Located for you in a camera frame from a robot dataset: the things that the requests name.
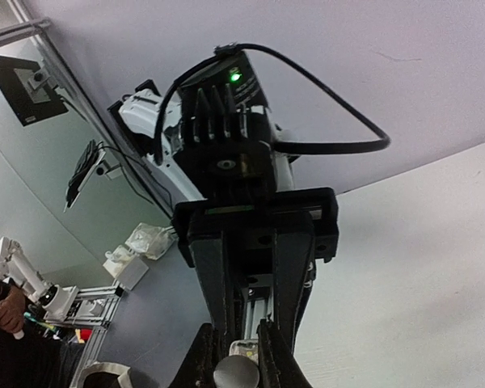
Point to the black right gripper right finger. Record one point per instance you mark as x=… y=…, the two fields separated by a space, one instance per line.
x=277 y=366

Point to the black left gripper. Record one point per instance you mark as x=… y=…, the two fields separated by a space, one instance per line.
x=249 y=236

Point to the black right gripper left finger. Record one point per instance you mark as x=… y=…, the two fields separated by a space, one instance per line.
x=196 y=370

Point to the clear nail polish bottle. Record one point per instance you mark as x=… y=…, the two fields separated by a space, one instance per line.
x=248 y=348

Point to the white nail polish cap brush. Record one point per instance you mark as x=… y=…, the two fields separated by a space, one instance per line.
x=236 y=372

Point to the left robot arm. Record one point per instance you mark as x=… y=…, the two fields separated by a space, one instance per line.
x=152 y=120

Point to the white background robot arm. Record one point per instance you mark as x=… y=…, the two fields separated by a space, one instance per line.
x=160 y=310

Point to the operator hand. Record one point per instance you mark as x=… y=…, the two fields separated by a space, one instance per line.
x=12 y=309

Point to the crumpled clear plastic bag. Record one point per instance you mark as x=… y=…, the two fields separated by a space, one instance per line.
x=153 y=242

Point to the white box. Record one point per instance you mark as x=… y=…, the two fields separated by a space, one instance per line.
x=125 y=266

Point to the tablet on stand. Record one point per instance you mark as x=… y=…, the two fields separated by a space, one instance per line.
x=91 y=162

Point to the aluminium frame structure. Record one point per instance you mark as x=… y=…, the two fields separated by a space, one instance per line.
x=64 y=313

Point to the black wall monitor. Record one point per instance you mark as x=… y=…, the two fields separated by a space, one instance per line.
x=30 y=90

